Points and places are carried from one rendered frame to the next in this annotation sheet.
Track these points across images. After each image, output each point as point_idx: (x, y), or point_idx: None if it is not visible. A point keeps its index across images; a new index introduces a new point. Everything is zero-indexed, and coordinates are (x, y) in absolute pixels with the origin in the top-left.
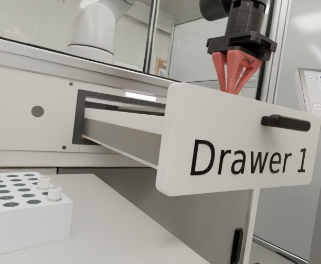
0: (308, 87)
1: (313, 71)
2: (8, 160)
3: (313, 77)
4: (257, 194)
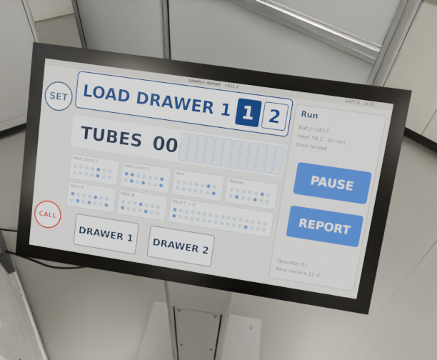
0: (41, 138)
1: (73, 62)
2: None
3: (65, 91)
4: None
